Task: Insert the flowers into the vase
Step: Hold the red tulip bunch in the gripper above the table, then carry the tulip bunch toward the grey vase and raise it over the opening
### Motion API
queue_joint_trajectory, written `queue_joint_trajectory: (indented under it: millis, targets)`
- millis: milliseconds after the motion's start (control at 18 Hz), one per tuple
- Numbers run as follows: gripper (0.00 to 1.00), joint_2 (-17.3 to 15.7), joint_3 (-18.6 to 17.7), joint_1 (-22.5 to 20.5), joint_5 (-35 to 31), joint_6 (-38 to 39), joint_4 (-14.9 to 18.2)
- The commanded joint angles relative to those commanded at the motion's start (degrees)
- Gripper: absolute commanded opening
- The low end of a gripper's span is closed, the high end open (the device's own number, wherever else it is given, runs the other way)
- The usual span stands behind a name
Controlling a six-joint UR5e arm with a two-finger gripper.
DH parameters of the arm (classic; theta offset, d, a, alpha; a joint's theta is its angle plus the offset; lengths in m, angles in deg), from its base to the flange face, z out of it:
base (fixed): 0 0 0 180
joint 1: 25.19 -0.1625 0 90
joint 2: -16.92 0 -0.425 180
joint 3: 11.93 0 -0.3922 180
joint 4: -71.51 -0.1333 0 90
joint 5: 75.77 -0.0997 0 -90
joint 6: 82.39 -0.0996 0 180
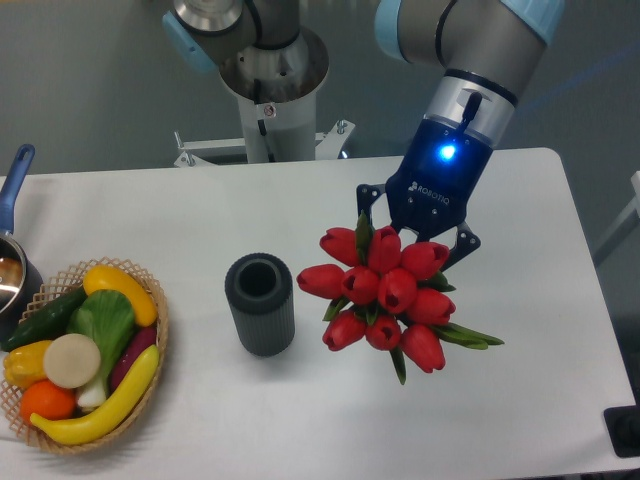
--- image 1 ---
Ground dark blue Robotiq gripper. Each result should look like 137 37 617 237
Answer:
356 69 518 272

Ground red tulip bouquet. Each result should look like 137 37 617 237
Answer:
296 214 503 383

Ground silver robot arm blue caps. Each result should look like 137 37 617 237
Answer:
162 1 564 264

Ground dark grey ribbed vase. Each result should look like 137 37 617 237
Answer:
224 253 295 357

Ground black device at table edge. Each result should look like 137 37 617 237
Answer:
603 405 639 458

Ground purple sweet potato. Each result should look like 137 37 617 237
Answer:
109 326 156 392

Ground yellow squash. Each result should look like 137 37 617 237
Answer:
83 265 158 327

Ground green bok choy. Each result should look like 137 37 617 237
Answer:
66 290 135 412

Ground woven wicker basket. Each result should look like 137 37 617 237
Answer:
1 258 168 454

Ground green cucumber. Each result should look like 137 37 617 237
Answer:
1 287 87 352

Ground yellow banana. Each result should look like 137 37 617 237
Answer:
30 345 160 446

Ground orange fruit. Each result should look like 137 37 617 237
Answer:
20 380 76 424

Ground yellow bell pepper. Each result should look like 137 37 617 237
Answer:
3 340 53 390

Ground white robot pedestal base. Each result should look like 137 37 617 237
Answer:
174 27 355 167

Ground white frame at right edge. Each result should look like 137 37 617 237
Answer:
592 171 639 268

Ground blue handled saucepan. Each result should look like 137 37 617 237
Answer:
1 144 43 342

